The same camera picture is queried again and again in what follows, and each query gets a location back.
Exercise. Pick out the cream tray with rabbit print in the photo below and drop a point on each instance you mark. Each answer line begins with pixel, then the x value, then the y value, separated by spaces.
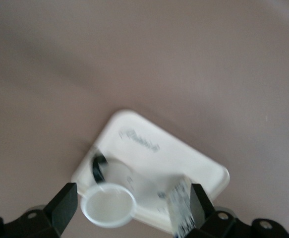
pixel 159 158

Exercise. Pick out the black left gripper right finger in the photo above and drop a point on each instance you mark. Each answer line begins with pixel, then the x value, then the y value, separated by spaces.
pixel 203 210

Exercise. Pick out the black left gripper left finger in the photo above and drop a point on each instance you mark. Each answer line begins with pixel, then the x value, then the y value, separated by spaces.
pixel 57 210

